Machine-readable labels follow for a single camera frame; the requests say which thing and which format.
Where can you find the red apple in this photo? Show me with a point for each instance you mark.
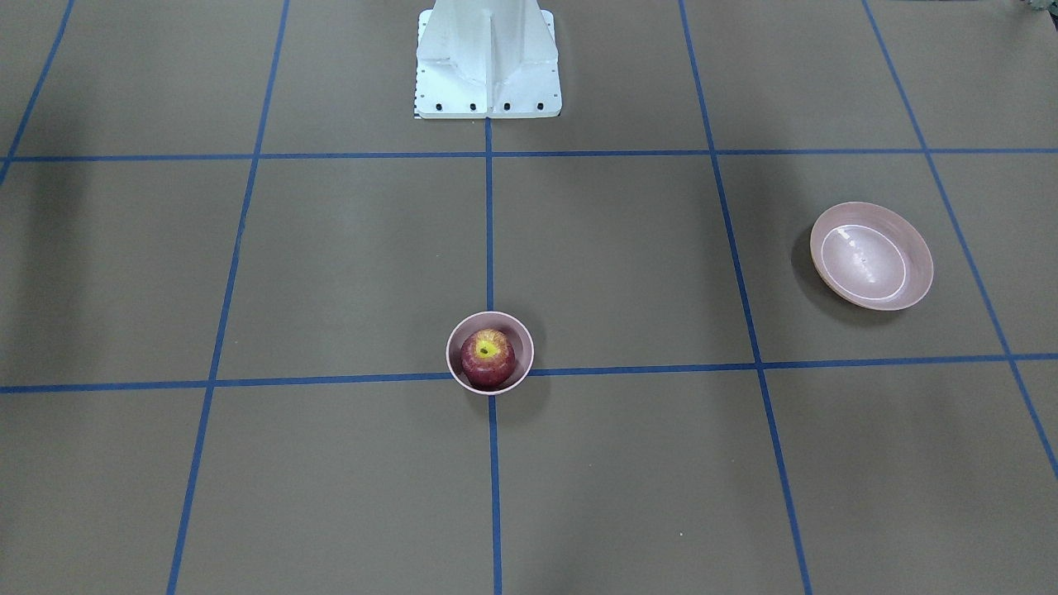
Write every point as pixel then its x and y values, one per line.
pixel 487 358

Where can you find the pink bowl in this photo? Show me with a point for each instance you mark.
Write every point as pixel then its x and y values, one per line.
pixel 518 334

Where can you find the pink plate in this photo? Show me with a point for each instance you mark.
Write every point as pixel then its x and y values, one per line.
pixel 871 256

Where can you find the brown paper table cover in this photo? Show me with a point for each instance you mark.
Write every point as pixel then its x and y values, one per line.
pixel 232 257

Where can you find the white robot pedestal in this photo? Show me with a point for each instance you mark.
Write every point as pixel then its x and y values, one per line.
pixel 487 59

